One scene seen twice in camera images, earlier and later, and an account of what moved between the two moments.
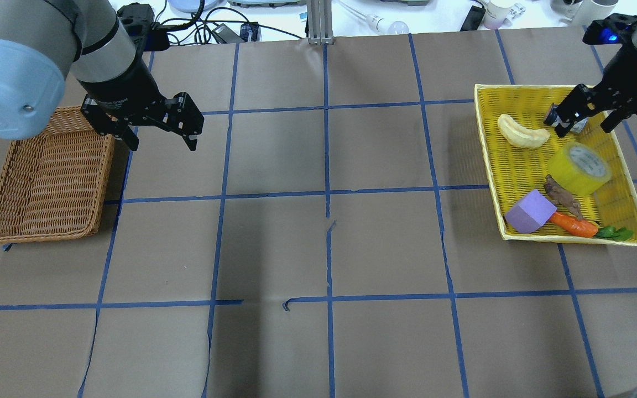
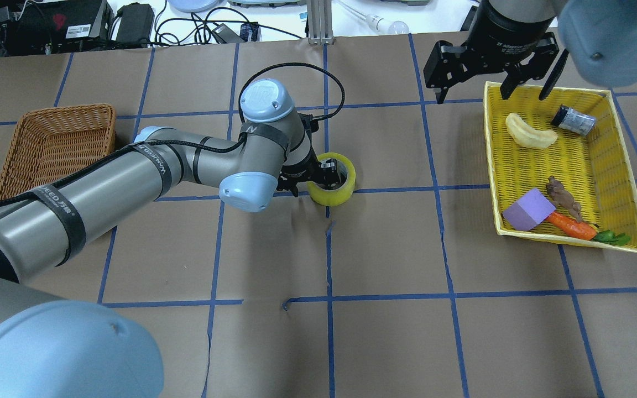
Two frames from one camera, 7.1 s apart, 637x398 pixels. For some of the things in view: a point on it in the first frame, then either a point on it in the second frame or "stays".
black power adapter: [226, 35] stays
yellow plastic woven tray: [577, 188] stays
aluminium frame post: [320, 22] stays
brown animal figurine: [559, 195] stays
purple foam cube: [531, 213] stays
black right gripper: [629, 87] -> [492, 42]
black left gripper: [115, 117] -> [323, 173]
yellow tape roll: [578, 168] -> [335, 197]
